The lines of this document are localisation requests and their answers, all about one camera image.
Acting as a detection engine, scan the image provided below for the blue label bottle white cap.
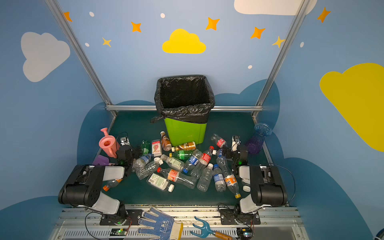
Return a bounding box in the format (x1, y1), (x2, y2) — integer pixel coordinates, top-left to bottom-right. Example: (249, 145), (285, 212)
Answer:
(213, 149), (227, 158)

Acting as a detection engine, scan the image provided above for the blue label water bottle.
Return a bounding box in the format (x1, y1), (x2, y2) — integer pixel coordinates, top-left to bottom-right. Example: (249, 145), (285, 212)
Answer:
(213, 164), (227, 192)

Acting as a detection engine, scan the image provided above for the clear water bottle white cap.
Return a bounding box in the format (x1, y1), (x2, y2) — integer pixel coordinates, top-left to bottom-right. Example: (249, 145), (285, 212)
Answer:
(197, 164), (213, 192)

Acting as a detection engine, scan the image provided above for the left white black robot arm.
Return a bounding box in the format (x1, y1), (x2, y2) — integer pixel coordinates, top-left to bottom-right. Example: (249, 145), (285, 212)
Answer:
(58, 145), (143, 218)

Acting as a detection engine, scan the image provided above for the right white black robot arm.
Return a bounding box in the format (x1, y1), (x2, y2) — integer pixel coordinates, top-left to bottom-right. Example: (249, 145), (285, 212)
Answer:
(224, 145), (288, 214)

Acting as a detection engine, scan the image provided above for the green plastic waste bin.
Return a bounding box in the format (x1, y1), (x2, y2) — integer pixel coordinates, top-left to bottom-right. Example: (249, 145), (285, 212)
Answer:
(164, 118), (207, 146)

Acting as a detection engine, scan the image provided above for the black bin liner bag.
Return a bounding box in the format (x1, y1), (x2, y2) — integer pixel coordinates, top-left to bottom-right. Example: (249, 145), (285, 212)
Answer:
(151, 75), (216, 124)

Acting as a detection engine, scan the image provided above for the pepsi label clear bottle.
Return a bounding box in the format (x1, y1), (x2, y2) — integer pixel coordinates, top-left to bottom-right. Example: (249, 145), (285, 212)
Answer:
(133, 154), (152, 172)

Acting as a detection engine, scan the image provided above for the purple translucent plastic vase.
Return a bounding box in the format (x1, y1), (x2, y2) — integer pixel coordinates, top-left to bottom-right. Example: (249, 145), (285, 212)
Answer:
(246, 123), (272, 155)

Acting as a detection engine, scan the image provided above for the pink plastic watering can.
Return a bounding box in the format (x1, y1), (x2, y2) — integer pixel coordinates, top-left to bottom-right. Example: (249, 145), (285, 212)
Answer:
(99, 128), (120, 159)

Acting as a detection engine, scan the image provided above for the crushed green plastic bottle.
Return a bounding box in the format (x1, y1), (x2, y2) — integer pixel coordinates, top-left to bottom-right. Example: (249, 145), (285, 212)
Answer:
(141, 140), (150, 155)

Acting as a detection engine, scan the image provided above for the orange soda bottle orange cap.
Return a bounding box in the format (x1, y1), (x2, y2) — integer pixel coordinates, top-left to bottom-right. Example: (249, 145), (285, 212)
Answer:
(103, 179), (123, 192)

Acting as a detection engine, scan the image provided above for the guava juice clear bottle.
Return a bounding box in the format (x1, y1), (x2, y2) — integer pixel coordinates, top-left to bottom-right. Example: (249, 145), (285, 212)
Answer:
(151, 139), (163, 158)

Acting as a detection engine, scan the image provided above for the red cola label bottle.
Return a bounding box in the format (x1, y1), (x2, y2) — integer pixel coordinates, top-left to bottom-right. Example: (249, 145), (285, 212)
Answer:
(191, 146), (214, 179)

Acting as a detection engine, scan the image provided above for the brown coffee drink bottle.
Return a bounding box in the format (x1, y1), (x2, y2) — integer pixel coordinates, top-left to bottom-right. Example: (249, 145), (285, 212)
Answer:
(160, 131), (172, 152)

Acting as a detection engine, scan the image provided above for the square green label bottle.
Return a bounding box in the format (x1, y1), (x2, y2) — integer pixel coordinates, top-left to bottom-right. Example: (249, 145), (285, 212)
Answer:
(147, 173), (175, 193)

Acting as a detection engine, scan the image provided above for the blue cap water bottle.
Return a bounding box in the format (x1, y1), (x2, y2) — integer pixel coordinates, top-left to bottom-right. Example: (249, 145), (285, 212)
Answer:
(183, 149), (202, 174)

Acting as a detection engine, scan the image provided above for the gold label brown bottle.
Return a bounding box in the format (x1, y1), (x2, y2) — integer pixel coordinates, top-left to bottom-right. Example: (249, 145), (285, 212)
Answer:
(171, 142), (197, 152)

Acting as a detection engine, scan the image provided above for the green label clear bottle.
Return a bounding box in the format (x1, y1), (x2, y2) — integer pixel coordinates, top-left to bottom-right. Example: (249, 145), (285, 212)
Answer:
(161, 155), (185, 172)

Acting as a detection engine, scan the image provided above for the long orange label red-cap bottle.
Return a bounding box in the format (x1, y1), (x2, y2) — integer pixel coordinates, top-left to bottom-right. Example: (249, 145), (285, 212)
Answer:
(157, 168), (197, 189)

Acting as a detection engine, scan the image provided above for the green soda bottle yellow cap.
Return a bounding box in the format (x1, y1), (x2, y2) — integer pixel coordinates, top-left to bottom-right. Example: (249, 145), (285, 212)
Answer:
(169, 150), (194, 161)

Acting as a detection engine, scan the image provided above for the teal hand rake tool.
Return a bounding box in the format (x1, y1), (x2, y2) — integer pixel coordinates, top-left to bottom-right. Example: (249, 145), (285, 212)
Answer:
(190, 217), (233, 240)

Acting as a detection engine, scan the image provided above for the white blue dotted work glove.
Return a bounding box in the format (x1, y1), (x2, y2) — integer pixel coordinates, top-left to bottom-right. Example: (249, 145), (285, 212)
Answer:
(138, 207), (183, 240)

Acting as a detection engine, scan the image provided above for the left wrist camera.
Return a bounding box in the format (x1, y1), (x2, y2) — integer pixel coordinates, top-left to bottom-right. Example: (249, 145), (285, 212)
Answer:
(120, 137), (131, 146)

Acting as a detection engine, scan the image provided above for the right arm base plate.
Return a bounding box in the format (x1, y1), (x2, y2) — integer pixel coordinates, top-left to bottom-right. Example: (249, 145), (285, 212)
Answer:
(219, 208), (261, 226)

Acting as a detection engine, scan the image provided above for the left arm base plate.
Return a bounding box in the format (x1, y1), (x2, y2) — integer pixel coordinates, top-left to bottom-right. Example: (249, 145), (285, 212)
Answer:
(100, 209), (143, 226)

